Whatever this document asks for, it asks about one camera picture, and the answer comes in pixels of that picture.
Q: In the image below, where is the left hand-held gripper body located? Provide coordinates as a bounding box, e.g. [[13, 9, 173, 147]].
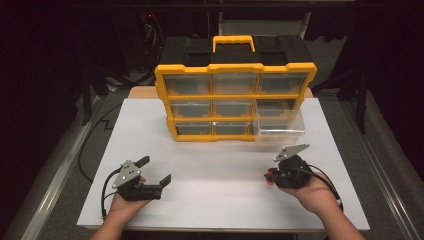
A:
[[112, 159, 164, 202]]

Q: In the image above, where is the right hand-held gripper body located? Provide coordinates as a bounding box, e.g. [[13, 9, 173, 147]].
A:
[[271, 143, 315, 191]]

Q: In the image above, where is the person's left hand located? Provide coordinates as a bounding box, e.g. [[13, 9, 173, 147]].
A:
[[108, 175, 152, 218]]

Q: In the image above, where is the person's right hand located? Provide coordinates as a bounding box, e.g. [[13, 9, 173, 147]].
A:
[[278, 173, 332, 216]]

